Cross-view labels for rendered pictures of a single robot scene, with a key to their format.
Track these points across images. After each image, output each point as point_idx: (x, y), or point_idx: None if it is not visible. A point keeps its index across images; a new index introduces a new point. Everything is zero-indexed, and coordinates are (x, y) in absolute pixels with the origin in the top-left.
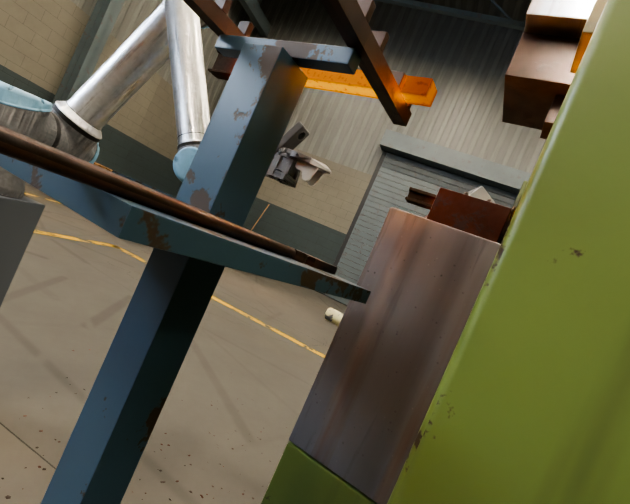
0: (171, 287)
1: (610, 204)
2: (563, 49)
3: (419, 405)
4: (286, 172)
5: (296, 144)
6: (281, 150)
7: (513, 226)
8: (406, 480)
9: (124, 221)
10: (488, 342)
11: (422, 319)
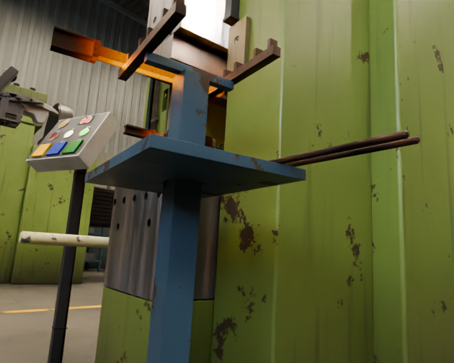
0: (197, 211)
1: (297, 142)
2: (192, 48)
3: (208, 243)
4: (21, 116)
5: (6, 86)
6: (8, 94)
7: (280, 152)
8: (278, 247)
9: (305, 174)
10: (285, 192)
11: None
